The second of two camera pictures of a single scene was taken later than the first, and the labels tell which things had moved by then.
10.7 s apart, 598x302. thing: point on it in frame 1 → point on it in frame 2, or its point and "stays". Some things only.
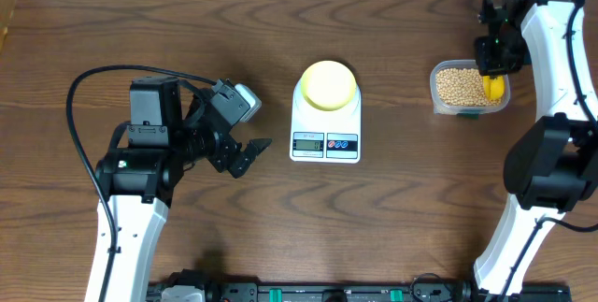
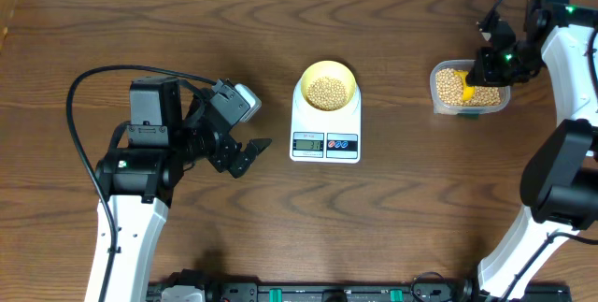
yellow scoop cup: (493, 87) → (467, 92)
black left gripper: (221, 156) stays
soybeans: (462, 87) stays
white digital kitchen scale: (325, 136) stays
